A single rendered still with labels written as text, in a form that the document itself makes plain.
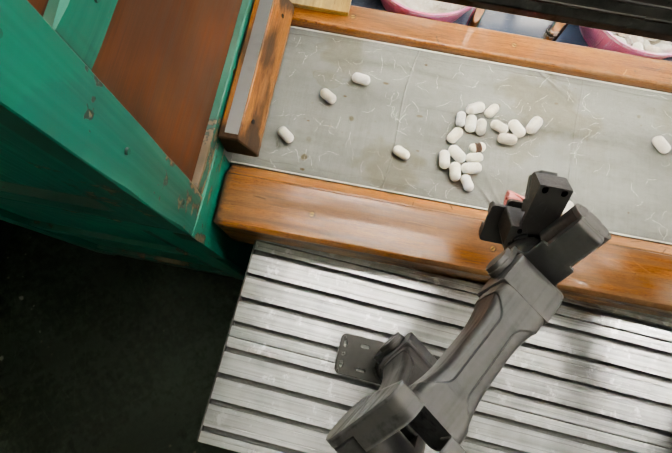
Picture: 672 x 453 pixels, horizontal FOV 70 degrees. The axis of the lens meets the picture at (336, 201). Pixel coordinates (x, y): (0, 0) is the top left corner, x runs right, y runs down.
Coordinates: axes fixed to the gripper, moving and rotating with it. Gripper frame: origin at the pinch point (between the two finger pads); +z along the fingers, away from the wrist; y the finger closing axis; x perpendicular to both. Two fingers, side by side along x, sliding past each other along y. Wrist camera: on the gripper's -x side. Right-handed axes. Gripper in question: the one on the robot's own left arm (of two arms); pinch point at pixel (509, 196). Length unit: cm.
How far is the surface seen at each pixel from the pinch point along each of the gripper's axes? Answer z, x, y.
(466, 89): 22.1, -8.8, 7.6
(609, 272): -2.5, 9.2, -20.0
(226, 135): -2.8, -2.4, 46.5
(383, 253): -5.5, 12.5, 18.0
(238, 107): 0.8, -5.9, 45.8
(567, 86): 25.5, -12.0, -11.5
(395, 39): 26.2, -14.4, 22.8
